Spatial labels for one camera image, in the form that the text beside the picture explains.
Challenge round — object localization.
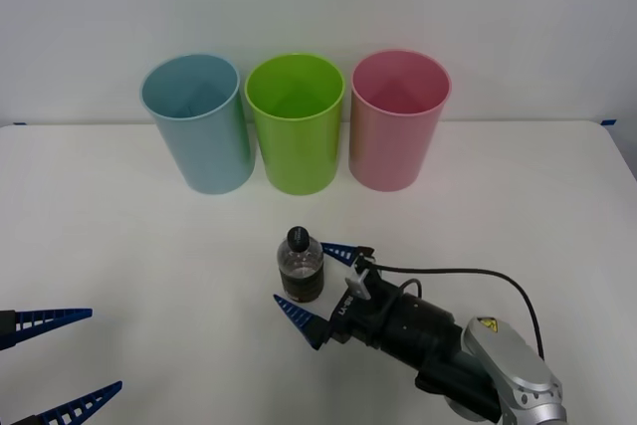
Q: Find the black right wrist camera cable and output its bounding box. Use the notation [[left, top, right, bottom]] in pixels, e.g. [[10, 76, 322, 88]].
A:
[[365, 263, 546, 361]]

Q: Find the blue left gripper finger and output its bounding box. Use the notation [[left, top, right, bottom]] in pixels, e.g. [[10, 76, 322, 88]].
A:
[[0, 308, 94, 350], [0, 380, 123, 425]]

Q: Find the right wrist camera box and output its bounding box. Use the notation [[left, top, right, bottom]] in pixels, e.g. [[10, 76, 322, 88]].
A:
[[346, 258, 380, 300]]

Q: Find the small bottle with black cap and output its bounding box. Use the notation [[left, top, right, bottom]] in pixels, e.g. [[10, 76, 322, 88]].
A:
[[276, 224, 327, 305]]

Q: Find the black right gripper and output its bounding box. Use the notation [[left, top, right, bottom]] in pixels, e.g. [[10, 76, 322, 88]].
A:
[[272, 241, 400, 352]]

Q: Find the pink plastic bin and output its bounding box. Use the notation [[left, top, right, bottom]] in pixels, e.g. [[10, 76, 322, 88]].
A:
[[347, 49, 453, 193]]

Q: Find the pale blue plastic bin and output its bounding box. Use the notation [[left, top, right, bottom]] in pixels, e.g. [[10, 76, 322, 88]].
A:
[[139, 52, 257, 196]]

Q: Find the green plastic bin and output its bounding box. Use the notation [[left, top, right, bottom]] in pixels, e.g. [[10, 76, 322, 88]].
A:
[[243, 52, 346, 196]]

